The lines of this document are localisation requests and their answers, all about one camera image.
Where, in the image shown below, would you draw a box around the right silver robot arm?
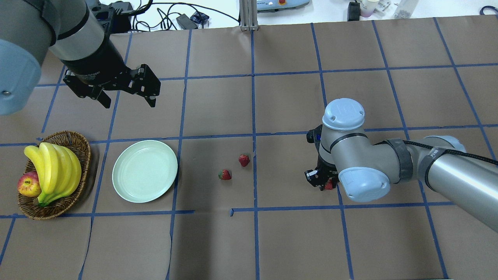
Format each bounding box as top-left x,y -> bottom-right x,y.
305,98 -> 498,231

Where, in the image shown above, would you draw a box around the brown wicker basket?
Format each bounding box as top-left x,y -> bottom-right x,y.
17,131 -> 91,220

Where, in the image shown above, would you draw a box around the teach pendant tablet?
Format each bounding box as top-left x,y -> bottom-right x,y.
256,0 -> 311,12

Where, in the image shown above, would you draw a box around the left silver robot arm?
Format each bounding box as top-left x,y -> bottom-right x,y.
0,0 -> 161,116

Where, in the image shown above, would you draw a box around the yellow banana bunch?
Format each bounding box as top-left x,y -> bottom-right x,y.
24,142 -> 82,207

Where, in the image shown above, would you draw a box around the aluminium frame post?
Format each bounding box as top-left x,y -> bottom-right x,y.
239,0 -> 259,32

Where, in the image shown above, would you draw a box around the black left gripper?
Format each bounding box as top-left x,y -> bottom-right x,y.
62,59 -> 161,109

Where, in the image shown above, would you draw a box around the black power adapter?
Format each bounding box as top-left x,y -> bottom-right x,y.
176,14 -> 198,30

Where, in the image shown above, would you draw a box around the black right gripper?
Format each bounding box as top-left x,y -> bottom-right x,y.
304,125 -> 338,191

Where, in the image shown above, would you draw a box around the red strawberry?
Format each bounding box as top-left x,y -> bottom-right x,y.
238,154 -> 251,167
217,170 -> 232,180
324,178 -> 336,190

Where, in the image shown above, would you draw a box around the light green plate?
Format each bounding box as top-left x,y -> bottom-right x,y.
112,140 -> 179,203

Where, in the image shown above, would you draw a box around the red apple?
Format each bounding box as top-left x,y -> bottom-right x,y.
17,171 -> 42,198

